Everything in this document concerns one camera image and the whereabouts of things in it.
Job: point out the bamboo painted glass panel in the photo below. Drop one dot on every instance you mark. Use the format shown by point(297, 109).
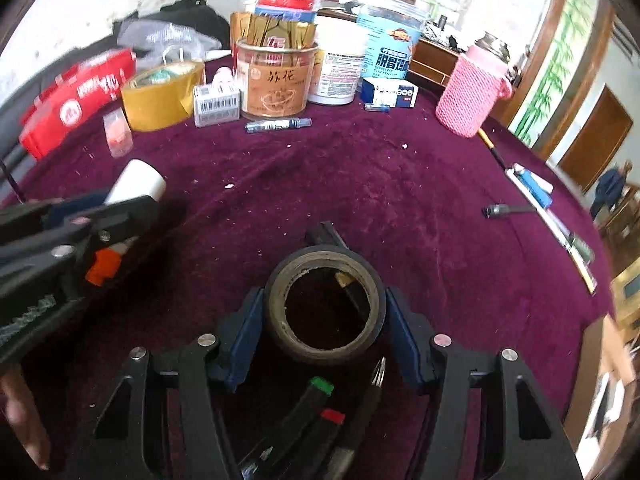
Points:
point(555, 70)

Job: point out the small blue vial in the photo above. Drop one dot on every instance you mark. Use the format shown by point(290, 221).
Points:
point(377, 106)

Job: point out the black gel pen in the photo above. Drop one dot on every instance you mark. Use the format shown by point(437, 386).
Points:
point(365, 410)

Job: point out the green pen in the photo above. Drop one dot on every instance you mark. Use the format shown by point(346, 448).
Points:
point(582, 250)

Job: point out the white plastic tub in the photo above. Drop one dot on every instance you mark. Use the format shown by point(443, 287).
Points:
point(337, 65)

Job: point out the black cloth bag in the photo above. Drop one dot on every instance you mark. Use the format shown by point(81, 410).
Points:
point(200, 15)

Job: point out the black tape roll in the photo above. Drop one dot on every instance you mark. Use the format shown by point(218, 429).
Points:
point(320, 356)

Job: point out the yellow tape roll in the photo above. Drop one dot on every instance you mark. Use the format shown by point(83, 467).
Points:
point(160, 105)

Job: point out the white bottle orange cap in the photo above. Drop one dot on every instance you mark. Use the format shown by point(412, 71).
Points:
point(137, 180)

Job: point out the white barcode box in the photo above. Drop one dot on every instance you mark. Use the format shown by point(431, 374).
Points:
point(216, 105)

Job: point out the person's left forearm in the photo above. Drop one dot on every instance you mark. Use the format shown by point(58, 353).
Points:
point(22, 410)

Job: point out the slim black pen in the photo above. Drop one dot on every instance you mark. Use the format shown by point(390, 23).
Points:
point(515, 210)

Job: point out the red paper packet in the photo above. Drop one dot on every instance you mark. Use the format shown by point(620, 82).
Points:
point(75, 100)

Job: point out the black gold lipstick tube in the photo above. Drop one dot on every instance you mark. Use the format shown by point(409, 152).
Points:
point(325, 234)

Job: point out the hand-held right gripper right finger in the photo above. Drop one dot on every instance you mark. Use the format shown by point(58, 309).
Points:
point(406, 340)

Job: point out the blue white small box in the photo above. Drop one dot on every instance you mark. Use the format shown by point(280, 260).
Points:
point(390, 92)

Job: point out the clear plastic bag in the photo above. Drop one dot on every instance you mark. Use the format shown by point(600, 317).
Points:
point(170, 35)

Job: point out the yellow pen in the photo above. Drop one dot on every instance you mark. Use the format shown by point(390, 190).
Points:
point(589, 277)

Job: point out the wooden door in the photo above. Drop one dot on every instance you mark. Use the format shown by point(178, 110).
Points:
point(600, 135)

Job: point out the pink knitted bottle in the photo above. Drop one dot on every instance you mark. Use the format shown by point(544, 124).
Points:
point(470, 95)

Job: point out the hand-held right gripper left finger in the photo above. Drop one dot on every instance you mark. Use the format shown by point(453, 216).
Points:
point(245, 340)

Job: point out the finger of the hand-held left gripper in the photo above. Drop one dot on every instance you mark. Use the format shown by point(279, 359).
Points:
point(70, 207)
point(115, 222)

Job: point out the blue label plastic jar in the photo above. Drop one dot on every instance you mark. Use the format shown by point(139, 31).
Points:
point(390, 35)

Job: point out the black marker green cap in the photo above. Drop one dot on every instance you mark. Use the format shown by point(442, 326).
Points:
point(300, 410)

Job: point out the small clear pink box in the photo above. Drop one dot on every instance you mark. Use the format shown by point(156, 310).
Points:
point(119, 135)

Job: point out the black marker red cap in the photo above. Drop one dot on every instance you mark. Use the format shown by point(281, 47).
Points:
point(320, 435)

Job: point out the blue lighter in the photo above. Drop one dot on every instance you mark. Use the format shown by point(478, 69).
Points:
point(537, 192)

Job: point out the glass jar brown label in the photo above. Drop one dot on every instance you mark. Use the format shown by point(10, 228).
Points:
point(275, 85)

